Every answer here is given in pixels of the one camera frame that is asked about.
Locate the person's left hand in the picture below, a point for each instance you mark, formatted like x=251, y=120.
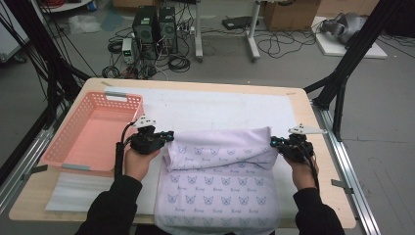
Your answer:
x=135, y=164

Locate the black frame stand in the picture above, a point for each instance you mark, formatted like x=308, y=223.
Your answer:
x=345, y=58
x=60, y=75

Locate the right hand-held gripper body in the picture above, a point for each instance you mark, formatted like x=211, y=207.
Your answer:
x=298, y=148

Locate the white desk leg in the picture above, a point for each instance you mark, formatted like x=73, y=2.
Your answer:
x=198, y=32
x=253, y=36

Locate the white foam mat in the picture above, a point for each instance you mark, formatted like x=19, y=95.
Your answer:
x=212, y=104

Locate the white cabinet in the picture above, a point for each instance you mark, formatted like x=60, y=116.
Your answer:
x=9, y=36

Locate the flat black device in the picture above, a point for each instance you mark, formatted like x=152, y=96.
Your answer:
x=238, y=22

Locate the grey metal clamp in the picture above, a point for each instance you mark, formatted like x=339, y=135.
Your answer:
x=341, y=185
x=37, y=169

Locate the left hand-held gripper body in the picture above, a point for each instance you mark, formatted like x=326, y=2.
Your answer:
x=147, y=142

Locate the grey bench power supply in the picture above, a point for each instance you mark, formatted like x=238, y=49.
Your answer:
x=128, y=50

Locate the black computer tower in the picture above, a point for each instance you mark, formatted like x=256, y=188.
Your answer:
x=168, y=29
x=145, y=31

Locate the white floor board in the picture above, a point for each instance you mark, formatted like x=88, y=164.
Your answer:
x=332, y=49

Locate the pink plastic basket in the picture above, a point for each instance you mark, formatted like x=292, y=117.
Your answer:
x=94, y=137

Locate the lilac cat-print towel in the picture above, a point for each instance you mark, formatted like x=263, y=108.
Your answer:
x=215, y=196

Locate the grey rounded device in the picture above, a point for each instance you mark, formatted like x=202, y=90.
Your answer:
x=347, y=26

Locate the round white table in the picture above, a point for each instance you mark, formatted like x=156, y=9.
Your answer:
x=65, y=6

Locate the white power strip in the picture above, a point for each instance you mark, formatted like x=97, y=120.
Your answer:
x=186, y=30

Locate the aluminium frame rail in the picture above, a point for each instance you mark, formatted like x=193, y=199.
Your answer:
x=23, y=169
x=345, y=169

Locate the brown cardboard box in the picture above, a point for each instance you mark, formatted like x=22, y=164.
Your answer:
x=345, y=6
x=290, y=16

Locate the clear plastic bag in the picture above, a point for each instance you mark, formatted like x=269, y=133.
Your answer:
x=83, y=24

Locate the person's right hand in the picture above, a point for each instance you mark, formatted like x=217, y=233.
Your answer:
x=303, y=176

